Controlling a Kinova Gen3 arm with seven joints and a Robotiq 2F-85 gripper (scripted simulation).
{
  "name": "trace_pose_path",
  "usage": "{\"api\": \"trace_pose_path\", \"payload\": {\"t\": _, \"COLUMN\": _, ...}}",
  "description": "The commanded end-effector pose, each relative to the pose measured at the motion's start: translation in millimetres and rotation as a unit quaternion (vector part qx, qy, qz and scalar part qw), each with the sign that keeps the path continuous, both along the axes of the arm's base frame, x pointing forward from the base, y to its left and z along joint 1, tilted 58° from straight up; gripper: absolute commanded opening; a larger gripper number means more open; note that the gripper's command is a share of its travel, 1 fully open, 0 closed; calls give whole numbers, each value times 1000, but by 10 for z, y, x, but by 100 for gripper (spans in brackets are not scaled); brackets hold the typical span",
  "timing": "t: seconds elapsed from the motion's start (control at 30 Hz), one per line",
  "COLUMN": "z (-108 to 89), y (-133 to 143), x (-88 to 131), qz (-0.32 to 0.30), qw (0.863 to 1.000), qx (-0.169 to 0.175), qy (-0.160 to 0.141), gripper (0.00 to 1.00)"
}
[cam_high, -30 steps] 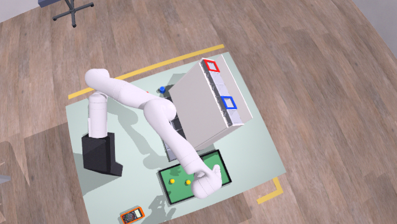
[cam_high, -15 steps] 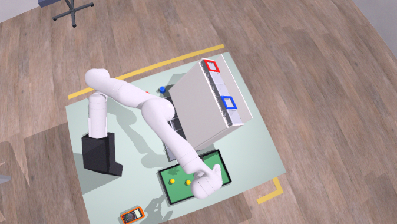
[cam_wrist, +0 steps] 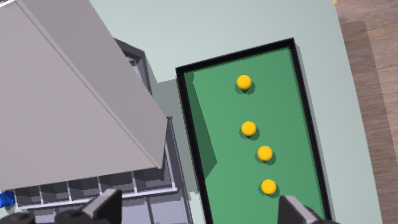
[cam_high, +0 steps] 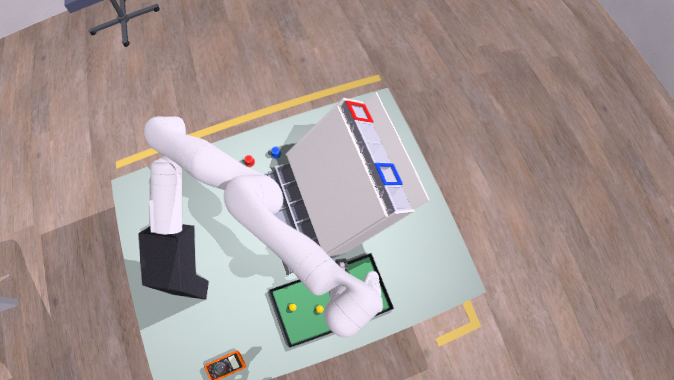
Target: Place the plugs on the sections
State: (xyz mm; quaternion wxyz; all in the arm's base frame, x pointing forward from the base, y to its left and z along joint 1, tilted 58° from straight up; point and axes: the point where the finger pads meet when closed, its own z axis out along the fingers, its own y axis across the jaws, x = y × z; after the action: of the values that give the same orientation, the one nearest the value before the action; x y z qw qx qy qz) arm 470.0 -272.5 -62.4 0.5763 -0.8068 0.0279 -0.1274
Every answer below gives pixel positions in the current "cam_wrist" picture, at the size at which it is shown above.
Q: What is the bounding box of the yellow ball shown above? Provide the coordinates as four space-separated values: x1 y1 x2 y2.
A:
258 146 273 161
237 75 252 90
241 121 256 136
261 179 276 194

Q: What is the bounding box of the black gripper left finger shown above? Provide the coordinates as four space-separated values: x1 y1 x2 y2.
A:
0 189 122 224

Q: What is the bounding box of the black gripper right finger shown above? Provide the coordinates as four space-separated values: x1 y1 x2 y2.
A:
277 196 340 224

